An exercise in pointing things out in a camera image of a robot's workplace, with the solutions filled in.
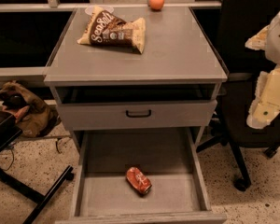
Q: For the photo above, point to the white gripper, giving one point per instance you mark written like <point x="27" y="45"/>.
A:
<point x="279" y="37"/>

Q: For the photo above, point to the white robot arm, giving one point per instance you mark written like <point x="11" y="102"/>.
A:
<point x="268" y="39"/>

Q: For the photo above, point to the grey drawer cabinet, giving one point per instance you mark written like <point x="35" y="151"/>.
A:
<point x="177" y="64"/>

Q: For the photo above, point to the closed grey top drawer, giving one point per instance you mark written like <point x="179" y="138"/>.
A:
<point x="111" y="116"/>

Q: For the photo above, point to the open grey middle drawer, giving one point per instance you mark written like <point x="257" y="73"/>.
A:
<point x="167" y="157"/>

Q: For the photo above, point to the black office chair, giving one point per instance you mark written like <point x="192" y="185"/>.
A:
<point x="228" y="28"/>

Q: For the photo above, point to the orange fruit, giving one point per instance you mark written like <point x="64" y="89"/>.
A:
<point x="156" y="4"/>

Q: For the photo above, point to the brown sea salt chip bag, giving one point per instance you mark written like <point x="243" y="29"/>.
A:
<point x="106" y="29"/>

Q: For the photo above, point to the clear plastic cup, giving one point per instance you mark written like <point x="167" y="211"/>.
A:
<point x="97" y="8"/>

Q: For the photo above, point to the brown backpack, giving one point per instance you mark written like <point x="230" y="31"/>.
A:
<point x="33" y="115"/>

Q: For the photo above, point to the black drawer handle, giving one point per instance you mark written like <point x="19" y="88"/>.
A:
<point x="138" y="114"/>

